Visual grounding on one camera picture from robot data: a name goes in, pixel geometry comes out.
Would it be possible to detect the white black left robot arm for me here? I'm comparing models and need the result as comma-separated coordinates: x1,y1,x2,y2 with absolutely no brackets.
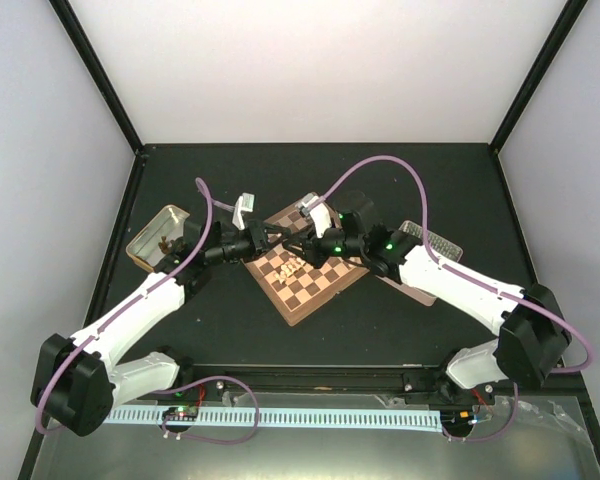
31,219,291,436

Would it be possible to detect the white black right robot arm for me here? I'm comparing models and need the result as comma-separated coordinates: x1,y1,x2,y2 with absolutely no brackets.
283,192,572,403

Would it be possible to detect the wooden chess board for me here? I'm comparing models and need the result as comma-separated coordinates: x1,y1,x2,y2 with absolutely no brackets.
242,199,371,328

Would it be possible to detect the dark chess pieces pile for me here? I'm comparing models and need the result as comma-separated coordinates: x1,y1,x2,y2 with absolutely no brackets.
158,236,177,255

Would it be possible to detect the left controller circuit board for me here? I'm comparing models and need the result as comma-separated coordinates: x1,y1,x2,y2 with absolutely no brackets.
162,406,199,422

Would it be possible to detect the controller circuit board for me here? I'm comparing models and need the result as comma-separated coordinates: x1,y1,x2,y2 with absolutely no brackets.
162,406,199,422
440,406,493,426

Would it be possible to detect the right controller circuit board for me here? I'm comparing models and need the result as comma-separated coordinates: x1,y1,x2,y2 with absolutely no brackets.
440,406,493,426

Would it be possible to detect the light wooden bishop piece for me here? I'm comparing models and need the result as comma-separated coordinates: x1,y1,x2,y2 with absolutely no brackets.
284,257,305,274

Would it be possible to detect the light wooden knight piece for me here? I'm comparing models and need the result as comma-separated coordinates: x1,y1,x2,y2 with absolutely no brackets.
274,267,295,283

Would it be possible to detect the yellow bear tin box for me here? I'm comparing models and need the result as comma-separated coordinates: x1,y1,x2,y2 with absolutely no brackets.
125,205,189,273

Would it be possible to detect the pink patterned plastic basket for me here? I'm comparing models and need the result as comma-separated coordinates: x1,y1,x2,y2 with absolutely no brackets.
379,220,464,307

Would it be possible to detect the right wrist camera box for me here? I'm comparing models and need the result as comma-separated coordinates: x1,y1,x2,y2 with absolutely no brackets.
295,193,332,238

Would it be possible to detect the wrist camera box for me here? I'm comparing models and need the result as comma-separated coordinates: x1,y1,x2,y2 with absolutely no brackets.
232,192,255,230
295,193,332,238

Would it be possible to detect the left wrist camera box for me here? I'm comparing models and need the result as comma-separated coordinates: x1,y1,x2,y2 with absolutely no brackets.
232,192,255,230

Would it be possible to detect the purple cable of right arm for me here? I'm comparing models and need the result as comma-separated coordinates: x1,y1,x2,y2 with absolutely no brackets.
319,154,596,444

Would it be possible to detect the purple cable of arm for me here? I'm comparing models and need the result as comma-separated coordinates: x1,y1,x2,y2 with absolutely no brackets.
34,177,259,446
319,154,596,444

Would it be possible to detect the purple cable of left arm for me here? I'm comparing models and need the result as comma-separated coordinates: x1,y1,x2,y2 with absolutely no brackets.
34,177,259,446

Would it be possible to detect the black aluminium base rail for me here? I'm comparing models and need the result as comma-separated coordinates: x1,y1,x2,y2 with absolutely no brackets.
154,362,496,401

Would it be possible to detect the white slotted cable duct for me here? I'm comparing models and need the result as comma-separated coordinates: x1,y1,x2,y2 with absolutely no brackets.
105,405,442,433

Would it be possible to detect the black frame post left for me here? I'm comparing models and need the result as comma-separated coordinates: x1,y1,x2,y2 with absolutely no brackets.
49,0,144,155

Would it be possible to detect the black frame post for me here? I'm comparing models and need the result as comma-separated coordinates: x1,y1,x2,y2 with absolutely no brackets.
489,0,588,154
49,0,144,155

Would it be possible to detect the black frame post right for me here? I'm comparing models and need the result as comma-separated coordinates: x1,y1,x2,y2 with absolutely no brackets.
489,0,588,154

